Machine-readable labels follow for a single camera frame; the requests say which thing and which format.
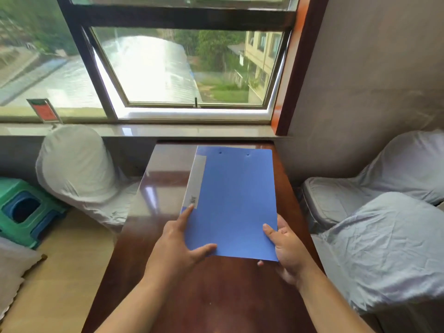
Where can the person's left hand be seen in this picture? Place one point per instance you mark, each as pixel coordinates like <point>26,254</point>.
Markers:
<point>170,246</point>

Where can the brown wooden table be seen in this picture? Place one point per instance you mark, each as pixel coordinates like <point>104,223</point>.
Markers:
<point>211,291</point>

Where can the person's left forearm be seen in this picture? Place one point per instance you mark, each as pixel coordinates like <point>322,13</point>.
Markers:
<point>133,305</point>

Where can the person's left thumb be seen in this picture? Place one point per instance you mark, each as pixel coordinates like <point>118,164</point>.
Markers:
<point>203,251</point>

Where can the white cushion with scalloped edge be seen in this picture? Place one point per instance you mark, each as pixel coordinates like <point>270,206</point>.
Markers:
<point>15,270</point>

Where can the person's right hand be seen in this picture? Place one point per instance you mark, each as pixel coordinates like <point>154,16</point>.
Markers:
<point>290,253</point>

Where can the blue file folder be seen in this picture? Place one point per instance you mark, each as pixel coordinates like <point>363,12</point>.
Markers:
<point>231,201</point>

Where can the blue plastic stool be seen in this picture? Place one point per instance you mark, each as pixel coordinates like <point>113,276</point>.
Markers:
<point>24,208</point>

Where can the grey stone window sill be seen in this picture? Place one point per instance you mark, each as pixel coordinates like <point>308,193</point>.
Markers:
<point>138,130</point>

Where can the black framed window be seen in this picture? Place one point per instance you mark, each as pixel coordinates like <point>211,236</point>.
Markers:
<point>180,55</point>

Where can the person's right forearm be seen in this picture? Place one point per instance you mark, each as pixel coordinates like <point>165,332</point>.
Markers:
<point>331,301</point>

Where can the green plastic stool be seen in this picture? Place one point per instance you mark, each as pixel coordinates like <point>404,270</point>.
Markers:
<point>20,235</point>

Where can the red and green sign card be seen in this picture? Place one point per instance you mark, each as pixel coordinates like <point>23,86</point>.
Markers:
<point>44,110</point>

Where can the person's right thumb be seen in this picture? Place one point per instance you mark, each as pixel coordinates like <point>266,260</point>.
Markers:
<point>271,235</point>

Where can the chair with grey-white cover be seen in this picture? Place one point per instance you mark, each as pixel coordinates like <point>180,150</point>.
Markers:
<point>78,166</point>
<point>388,176</point>
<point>385,253</point>

